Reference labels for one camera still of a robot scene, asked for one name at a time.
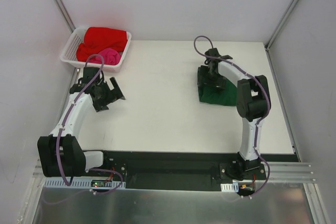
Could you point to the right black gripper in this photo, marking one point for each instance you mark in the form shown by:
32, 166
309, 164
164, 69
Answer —
210, 79

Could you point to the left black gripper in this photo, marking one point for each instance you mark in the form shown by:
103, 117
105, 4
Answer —
107, 96

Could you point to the green t shirt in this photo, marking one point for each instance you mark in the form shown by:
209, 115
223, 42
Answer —
227, 97

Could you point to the white plastic basket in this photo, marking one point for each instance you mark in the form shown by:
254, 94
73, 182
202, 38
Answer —
68, 54

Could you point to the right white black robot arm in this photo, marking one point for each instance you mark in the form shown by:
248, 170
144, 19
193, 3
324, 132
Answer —
253, 105

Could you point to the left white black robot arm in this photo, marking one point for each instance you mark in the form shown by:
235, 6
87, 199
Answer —
60, 152

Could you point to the pink t shirt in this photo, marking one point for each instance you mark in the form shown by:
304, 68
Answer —
110, 56

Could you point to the red t shirt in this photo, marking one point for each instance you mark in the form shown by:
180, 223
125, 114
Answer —
97, 39

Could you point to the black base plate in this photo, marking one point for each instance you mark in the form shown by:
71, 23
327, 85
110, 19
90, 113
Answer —
171, 171

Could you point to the right white cable duct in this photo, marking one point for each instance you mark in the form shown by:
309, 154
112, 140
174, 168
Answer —
230, 188

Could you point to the white cable duct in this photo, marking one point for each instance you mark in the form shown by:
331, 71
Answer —
85, 183
230, 188

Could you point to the left white cable duct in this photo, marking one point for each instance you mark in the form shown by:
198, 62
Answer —
85, 183

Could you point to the aluminium front rail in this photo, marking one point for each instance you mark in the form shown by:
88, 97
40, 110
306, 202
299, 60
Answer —
280, 172

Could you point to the left aluminium frame post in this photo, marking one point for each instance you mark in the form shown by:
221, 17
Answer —
59, 3

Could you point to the aluminium frame post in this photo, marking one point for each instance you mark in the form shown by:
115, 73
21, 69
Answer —
59, 3
281, 24

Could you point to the right aluminium frame post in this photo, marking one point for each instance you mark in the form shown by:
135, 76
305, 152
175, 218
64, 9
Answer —
281, 24

